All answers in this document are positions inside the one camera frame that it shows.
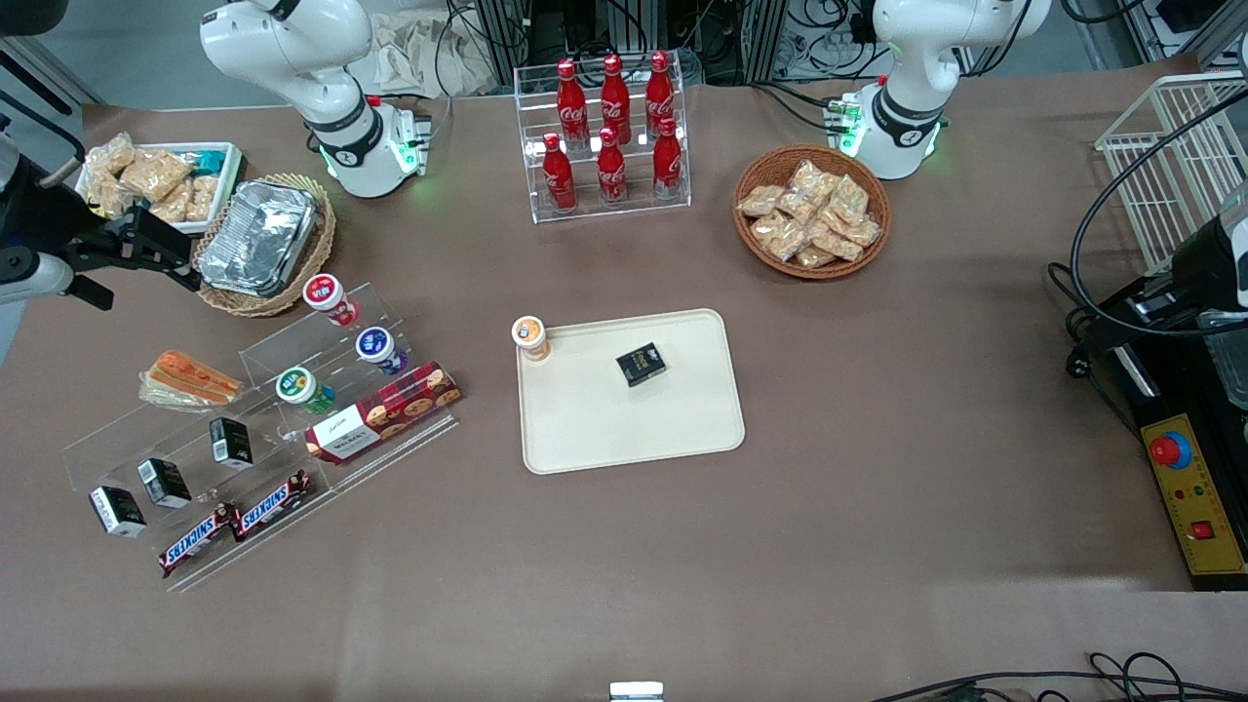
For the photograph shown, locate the aluminium frame rack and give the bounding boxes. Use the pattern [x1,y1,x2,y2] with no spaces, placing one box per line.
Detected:
[473,0,793,87]

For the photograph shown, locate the green-lid cup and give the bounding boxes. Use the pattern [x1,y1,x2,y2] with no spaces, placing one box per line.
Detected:
[276,367,336,415]

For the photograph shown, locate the red-lid cup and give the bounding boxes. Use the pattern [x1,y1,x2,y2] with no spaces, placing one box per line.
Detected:
[302,273,361,329]

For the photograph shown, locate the black floor cables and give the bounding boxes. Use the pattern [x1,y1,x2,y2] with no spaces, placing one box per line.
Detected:
[866,650,1248,702]

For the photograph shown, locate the black looped cable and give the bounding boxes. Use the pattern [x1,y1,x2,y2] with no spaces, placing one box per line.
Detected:
[1045,88,1248,381]

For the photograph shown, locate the beige crumpled cloth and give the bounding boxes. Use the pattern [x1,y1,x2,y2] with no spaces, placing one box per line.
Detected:
[351,8,500,100]

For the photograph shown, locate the aluminium foil container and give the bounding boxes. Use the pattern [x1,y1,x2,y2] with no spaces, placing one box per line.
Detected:
[198,179,323,299]

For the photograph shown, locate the red cookie box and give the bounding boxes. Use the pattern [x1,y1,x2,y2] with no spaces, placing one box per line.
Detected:
[304,361,463,465]

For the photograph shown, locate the yellow emergency stop control box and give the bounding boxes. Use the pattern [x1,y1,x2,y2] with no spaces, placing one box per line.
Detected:
[1139,413,1248,592]

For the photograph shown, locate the white wire basket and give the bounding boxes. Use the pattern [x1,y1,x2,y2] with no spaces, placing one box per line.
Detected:
[1093,71,1248,275]

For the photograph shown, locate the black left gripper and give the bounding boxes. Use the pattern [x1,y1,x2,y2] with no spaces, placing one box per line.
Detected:
[1071,216,1241,356]

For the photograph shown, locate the round brown wicker basket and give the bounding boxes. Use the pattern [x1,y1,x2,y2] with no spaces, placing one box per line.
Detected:
[732,144,893,282]

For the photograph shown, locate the beige plastic tray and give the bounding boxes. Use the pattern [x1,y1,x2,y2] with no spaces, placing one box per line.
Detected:
[515,308,747,476]

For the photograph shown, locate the flat wicker basket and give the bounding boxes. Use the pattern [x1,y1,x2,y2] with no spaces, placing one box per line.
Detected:
[189,173,338,319]

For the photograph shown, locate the clear acrylic step display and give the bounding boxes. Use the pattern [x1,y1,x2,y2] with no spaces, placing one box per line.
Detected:
[62,282,461,594]

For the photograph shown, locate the black Face tissue pack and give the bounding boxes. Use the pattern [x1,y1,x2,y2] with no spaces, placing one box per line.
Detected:
[209,416,255,470]
[88,485,148,539]
[616,342,668,388]
[136,457,193,511]

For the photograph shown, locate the blue-lid cup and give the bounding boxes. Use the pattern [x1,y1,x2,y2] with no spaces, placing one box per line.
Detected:
[355,327,410,377]

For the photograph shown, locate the black equipment base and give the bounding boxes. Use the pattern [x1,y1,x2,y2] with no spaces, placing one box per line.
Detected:
[1100,275,1248,592]

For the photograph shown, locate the clear acrylic bottle rack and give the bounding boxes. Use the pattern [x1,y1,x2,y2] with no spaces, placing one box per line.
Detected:
[513,57,694,226]

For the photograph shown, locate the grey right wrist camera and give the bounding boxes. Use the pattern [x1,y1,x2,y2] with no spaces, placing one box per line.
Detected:
[0,250,116,313]

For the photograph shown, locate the brown table cover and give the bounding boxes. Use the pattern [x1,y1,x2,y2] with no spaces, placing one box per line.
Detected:
[0,53,1248,702]

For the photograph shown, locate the Snickers bar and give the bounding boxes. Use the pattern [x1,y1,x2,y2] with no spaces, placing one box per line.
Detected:
[158,503,241,579]
[231,469,314,541]

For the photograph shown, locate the triangle sandwich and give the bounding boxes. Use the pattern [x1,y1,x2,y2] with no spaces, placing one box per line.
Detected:
[138,349,245,411]

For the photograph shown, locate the white rectangular dish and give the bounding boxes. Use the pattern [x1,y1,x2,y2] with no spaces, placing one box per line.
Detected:
[75,141,246,236]

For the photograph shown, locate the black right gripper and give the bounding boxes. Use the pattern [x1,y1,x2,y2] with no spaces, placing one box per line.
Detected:
[0,181,203,293]

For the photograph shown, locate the orange-lid cup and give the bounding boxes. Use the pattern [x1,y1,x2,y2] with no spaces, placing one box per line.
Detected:
[511,315,553,365]

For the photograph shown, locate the red Coca-Cola bottle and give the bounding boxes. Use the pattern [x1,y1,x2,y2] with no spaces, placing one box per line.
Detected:
[596,127,630,207]
[600,54,633,146]
[644,51,677,138]
[541,133,578,215]
[651,117,684,202]
[556,58,591,150]

